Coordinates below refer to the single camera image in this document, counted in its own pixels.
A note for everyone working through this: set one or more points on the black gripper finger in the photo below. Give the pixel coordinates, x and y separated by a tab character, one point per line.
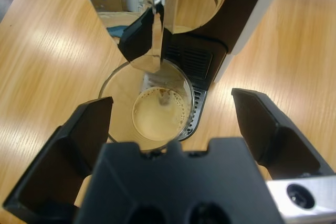
60	161
278	140

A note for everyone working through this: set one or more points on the clear drinking glass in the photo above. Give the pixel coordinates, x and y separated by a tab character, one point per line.
157	119

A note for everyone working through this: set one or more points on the white capsule coffee machine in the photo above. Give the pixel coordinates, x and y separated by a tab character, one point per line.
236	11

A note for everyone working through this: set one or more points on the metal grate drip tray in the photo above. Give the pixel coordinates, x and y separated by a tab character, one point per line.
197	61

